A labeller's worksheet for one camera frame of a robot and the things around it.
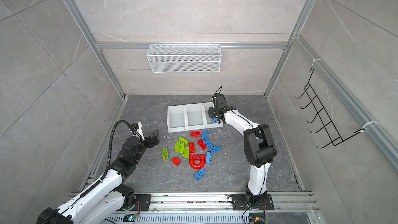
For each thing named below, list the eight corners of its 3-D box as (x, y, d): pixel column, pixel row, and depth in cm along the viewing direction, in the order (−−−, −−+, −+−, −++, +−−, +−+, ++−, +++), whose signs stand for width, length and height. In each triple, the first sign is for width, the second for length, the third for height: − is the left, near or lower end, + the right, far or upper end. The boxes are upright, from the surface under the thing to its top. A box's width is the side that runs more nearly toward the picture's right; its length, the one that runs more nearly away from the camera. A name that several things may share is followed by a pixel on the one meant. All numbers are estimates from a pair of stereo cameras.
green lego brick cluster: (173, 157, 90) (173, 156, 88) (176, 139, 97) (175, 137, 96) (188, 157, 90) (188, 156, 88) (189, 139, 98) (189, 137, 96)
